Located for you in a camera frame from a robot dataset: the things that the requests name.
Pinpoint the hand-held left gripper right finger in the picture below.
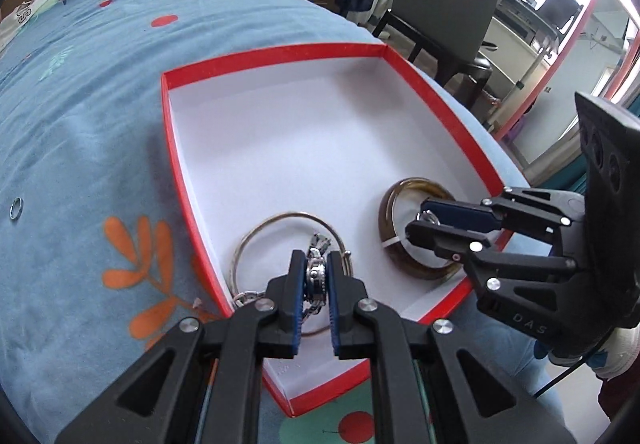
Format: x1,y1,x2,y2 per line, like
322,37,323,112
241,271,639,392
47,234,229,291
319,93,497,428
326,251,576,444

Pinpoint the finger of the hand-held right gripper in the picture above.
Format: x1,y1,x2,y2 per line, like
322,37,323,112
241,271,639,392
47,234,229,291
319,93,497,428
405,219,577,341
419,188,587,245

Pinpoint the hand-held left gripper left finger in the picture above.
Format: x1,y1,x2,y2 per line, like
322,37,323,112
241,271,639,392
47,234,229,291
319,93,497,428
54,250,307,444

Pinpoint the silver wristwatch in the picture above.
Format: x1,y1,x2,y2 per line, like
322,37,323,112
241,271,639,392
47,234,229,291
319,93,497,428
232,231,334,321

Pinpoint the amber bangle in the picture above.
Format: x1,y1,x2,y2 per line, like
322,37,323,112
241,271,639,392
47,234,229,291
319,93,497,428
377,178,467,281

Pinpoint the red cardboard box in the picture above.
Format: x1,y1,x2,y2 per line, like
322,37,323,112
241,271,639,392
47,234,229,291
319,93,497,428
161,42,531,418

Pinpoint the thin silver bangle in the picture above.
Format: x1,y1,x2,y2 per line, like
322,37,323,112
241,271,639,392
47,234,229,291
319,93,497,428
233,211,355,338

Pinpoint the white shoe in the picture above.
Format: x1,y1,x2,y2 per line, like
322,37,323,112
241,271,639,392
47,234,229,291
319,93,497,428
595,325,640,381

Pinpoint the person's leg in jeans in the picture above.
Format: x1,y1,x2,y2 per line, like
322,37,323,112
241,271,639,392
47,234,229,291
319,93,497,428
445,306,601,444

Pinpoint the black monitor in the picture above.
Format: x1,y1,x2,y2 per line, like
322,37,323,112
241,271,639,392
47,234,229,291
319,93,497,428
537,0,585,36

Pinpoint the blue printed blanket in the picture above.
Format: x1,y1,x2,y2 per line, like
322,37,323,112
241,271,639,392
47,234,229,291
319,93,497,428
0,0,531,444

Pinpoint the white garment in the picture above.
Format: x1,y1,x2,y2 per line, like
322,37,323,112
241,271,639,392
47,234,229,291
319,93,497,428
0,0,63,47

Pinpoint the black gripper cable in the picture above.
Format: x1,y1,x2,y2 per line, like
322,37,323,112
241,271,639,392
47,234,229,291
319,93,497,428
532,330,614,400

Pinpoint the red frame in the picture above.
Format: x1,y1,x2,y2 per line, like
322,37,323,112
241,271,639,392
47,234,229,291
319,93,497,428
495,0,608,143

